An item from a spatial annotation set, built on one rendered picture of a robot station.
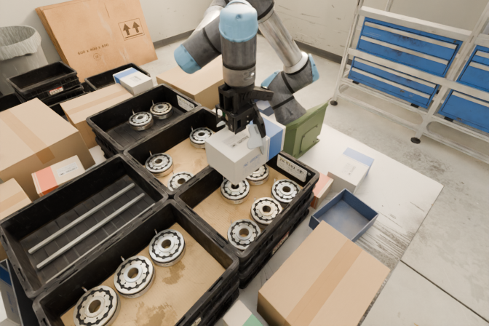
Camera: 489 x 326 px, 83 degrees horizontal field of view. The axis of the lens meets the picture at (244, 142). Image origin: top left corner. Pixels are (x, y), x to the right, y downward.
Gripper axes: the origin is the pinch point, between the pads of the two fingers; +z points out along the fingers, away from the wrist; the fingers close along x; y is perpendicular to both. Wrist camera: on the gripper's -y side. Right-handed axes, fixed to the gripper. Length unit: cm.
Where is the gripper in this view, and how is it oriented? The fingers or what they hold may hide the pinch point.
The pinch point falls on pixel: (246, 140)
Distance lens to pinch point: 77.9
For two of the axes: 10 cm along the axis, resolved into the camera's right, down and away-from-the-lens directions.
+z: 0.1, 7.4, 6.8
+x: 7.0, 4.8, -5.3
